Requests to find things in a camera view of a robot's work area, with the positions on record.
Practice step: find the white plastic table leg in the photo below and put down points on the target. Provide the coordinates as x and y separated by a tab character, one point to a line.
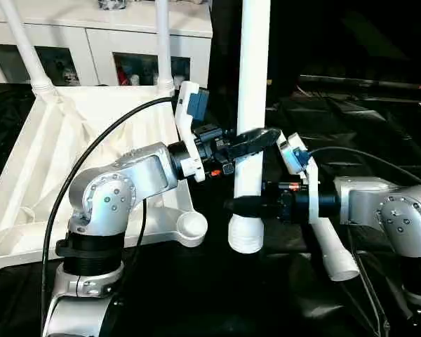
163	45
28	49
252	70
337	256

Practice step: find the white plastic table top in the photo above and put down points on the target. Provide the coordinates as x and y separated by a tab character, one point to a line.
56	140

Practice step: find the black mat cloth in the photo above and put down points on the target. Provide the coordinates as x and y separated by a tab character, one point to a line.
337	133

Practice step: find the black fabric backdrop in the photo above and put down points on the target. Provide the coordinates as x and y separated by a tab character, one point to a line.
337	31

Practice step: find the white glass door cabinet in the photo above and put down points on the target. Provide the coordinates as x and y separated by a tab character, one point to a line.
91	38

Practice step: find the dark patterned cabinet-top object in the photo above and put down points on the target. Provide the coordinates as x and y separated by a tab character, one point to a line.
108	4

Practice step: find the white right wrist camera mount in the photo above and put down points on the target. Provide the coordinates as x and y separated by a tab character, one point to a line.
301	165

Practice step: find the grey metal rail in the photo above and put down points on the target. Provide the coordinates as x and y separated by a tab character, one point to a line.
354	81

